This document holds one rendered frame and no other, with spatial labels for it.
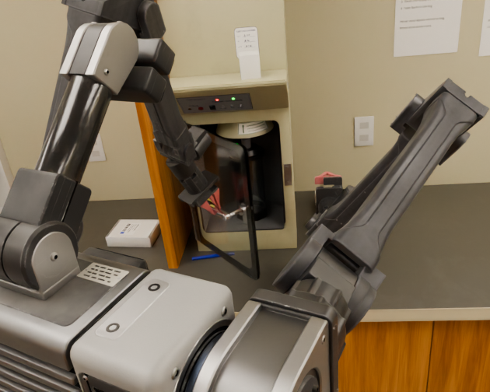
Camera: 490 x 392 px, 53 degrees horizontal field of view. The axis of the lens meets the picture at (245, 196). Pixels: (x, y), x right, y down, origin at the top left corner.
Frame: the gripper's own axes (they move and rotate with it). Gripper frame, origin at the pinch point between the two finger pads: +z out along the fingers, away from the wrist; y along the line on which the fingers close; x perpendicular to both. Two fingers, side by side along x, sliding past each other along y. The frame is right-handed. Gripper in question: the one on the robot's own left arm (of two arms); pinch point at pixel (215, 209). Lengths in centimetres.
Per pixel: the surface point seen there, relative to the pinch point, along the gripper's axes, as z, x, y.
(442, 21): 12, 2, -99
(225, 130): -5.2, -15.9, -21.1
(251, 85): -21.1, 2.7, -25.8
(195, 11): -38, -15, -31
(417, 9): 5, -3, -96
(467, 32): 18, 8, -103
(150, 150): -15.2, -19.4, -0.6
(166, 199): 0.1, -19.8, 4.8
